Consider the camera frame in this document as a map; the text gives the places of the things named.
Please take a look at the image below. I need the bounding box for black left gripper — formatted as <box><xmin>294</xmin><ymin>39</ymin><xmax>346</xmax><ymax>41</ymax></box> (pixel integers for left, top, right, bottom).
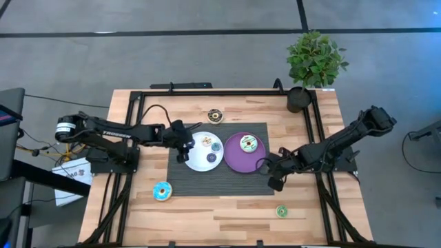
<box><xmin>161</xmin><ymin>118</ymin><xmax>192</xmax><ymax>165</ymax></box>

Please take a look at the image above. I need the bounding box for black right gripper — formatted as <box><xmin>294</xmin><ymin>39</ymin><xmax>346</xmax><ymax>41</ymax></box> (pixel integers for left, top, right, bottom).
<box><xmin>266</xmin><ymin>147</ymin><xmax>305</xmax><ymax>193</ymax></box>

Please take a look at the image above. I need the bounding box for large chocolate iced donut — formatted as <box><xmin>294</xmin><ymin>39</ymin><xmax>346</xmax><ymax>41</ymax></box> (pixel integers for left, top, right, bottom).
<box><xmin>207</xmin><ymin>108</ymin><xmax>225</xmax><ymax>125</ymax></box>

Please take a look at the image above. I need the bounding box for large white green-drizzled donut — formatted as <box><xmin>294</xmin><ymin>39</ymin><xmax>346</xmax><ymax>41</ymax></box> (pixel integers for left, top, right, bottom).
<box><xmin>239</xmin><ymin>134</ymin><xmax>258</xmax><ymax>154</ymax></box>

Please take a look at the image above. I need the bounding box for large light blue donut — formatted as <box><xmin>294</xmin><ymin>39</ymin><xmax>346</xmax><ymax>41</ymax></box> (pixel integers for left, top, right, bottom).
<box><xmin>152</xmin><ymin>180</ymin><xmax>174</xmax><ymax>202</ymax></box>

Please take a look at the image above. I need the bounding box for white round plate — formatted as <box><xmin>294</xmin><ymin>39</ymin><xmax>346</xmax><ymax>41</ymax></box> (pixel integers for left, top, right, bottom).
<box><xmin>184</xmin><ymin>131</ymin><xmax>225</xmax><ymax>172</ymax></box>

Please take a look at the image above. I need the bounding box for dark grey woven placemat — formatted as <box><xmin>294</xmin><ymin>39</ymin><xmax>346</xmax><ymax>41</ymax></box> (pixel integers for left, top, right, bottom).
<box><xmin>166</xmin><ymin>122</ymin><xmax>276</xmax><ymax>197</ymax></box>

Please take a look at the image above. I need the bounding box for purple round plate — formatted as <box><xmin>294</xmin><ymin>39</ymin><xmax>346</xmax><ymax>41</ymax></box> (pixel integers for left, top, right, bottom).
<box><xmin>223</xmin><ymin>132</ymin><xmax>267</xmax><ymax>174</ymax></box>

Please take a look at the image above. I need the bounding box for black device bar blue light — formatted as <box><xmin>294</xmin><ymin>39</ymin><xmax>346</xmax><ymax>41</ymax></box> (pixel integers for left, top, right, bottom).
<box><xmin>150</xmin><ymin>81</ymin><xmax>214</xmax><ymax>90</ymax></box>

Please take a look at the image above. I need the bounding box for black plant pot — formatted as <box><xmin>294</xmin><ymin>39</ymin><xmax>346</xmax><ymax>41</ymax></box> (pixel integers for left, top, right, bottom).
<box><xmin>286</xmin><ymin>85</ymin><xmax>314</xmax><ymax>114</ymax></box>

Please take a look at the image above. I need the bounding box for white printed paper box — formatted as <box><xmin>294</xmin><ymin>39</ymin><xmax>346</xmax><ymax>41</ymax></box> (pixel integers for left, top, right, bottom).
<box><xmin>51</xmin><ymin>156</ymin><xmax>94</xmax><ymax>207</ymax></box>

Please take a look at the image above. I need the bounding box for green leafy plant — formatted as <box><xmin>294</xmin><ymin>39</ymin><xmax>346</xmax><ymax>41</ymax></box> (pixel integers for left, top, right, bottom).
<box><xmin>285</xmin><ymin>30</ymin><xmax>350</xmax><ymax>89</ymax></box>

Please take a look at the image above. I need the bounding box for yellow cable bundle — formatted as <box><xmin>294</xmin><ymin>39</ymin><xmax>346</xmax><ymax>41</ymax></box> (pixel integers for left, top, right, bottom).
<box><xmin>17</xmin><ymin>137</ymin><xmax>87</xmax><ymax>163</ymax></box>

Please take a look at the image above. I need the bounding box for black floor cable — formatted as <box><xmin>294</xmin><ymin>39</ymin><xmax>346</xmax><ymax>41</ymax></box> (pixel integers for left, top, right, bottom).
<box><xmin>23</xmin><ymin>93</ymin><xmax>110</xmax><ymax>110</ymax></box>

